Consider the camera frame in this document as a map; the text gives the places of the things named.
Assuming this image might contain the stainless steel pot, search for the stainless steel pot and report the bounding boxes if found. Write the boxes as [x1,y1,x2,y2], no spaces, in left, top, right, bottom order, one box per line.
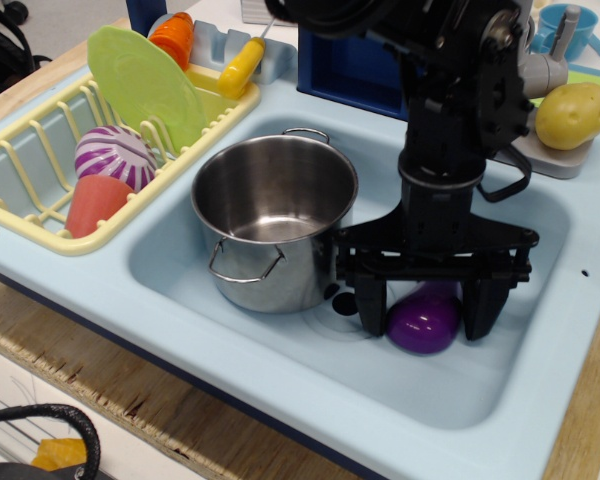
[191,127,359,313]

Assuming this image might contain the yellow dish rack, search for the yellow dish rack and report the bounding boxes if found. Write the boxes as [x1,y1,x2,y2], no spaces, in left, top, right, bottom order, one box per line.
[0,65,260,255]

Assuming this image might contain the black bag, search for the black bag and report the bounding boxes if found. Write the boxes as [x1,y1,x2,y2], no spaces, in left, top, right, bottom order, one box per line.
[0,1,52,94]

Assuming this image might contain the salmon plastic cup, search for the salmon plastic cup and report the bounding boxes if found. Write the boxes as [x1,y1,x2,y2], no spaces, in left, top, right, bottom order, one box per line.
[65,175,134,238]

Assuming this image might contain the yellow handled toy knife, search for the yellow handled toy knife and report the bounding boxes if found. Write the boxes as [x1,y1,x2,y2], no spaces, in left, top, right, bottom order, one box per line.
[217,22,275,100]

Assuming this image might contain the light blue toy sink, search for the light blue toy sink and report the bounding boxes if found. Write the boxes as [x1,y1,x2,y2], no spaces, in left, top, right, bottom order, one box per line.
[0,64,600,480]

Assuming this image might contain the green plastic plate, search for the green plastic plate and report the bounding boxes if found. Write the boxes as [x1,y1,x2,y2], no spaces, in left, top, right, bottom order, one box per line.
[87,26,208,151]

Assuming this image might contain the purple striped bowl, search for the purple striped bowl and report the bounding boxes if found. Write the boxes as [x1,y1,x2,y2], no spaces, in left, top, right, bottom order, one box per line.
[74,125,158,192]

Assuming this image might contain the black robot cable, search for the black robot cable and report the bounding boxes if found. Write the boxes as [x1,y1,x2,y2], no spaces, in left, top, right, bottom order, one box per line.
[477,147,534,204]

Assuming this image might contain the dark blue box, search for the dark blue box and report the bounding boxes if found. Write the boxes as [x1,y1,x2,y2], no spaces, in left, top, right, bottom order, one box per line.
[297,29,408,120]

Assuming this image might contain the yellow tape piece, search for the yellow tape piece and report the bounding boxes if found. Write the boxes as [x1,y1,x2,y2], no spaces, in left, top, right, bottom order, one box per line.
[31,438,87,472]

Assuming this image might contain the orange plastic cup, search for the orange plastic cup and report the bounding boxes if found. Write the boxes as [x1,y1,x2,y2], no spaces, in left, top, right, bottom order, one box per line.
[149,12,194,71]

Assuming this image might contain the yellow toy potato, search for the yellow toy potato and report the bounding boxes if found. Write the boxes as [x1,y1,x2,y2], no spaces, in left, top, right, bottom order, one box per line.
[535,82,600,151]

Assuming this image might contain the purple toy eggplant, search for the purple toy eggplant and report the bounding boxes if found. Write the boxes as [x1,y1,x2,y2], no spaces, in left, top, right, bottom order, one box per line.
[386,281,462,355]

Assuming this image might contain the grey toy faucet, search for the grey toy faucet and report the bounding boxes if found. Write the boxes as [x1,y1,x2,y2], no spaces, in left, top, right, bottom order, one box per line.
[513,1,591,179]

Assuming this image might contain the light blue utensil holder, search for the light blue utensil holder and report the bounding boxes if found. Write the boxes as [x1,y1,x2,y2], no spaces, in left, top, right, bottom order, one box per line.
[147,19,297,86]

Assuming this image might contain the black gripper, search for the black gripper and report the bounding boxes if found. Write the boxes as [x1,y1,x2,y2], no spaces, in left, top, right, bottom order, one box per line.
[334,164,539,341]

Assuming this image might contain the light blue toy cup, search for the light blue toy cup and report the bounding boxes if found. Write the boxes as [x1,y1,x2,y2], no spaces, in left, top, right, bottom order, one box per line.
[530,4,598,62]

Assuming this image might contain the grey ribbed box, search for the grey ribbed box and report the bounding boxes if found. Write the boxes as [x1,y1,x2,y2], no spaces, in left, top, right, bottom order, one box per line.
[240,0,279,25]

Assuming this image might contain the black braided cable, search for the black braided cable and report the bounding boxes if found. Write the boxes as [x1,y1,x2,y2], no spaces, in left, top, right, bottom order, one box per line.
[0,403,102,480]

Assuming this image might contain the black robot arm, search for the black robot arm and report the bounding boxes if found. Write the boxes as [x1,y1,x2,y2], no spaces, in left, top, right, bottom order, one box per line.
[267,1,539,340]

